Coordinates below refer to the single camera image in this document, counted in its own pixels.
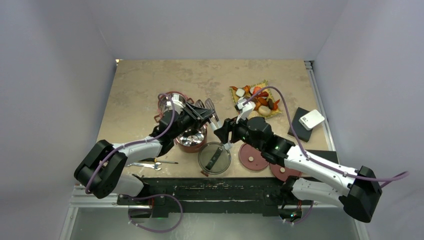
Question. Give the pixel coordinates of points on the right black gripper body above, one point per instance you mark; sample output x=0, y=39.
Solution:
x=241, y=132

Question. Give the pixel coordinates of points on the red round lid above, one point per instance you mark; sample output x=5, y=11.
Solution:
x=283, y=173
x=251, y=158

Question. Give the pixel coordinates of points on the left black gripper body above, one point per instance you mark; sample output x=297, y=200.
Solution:
x=185, y=120

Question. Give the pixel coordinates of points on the far red steel pot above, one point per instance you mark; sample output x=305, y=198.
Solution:
x=177, y=97

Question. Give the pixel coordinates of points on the right red round lid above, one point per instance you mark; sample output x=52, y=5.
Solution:
x=283, y=173

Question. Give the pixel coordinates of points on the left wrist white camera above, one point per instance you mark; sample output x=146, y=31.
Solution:
x=170, y=106

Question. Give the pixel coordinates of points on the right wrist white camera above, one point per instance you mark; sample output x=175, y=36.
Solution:
x=244, y=108

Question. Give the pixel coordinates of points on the white small box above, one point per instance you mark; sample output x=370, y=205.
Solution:
x=311, y=119

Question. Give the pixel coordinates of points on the wrist white camera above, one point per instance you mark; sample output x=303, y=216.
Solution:
x=170, y=106
x=244, y=108

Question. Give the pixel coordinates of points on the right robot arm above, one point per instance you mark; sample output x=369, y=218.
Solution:
x=356, y=191

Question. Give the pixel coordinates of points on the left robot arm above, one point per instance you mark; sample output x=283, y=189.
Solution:
x=101, y=171

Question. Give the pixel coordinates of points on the transparent grey pot lid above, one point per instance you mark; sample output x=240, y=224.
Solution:
x=214, y=158

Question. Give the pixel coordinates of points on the left red round lid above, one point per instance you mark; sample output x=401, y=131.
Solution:
x=251, y=158

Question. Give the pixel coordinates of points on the metal serving tongs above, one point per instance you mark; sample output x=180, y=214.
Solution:
x=208, y=104

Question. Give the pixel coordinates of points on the near red steel pot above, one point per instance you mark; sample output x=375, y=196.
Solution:
x=192, y=139

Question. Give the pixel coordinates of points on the aluminium frame rail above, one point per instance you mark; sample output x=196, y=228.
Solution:
x=129, y=115

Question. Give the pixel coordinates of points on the yellow black screwdriver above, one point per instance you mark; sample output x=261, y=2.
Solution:
x=155, y=160

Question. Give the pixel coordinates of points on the red steel pot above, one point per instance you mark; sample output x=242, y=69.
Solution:
x=177, y=97
x=192, y=139

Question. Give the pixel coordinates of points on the silver open-end wrench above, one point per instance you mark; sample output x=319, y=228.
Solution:
x=156, y=166

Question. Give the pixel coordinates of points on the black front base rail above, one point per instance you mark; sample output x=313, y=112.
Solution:
x=267, y=196

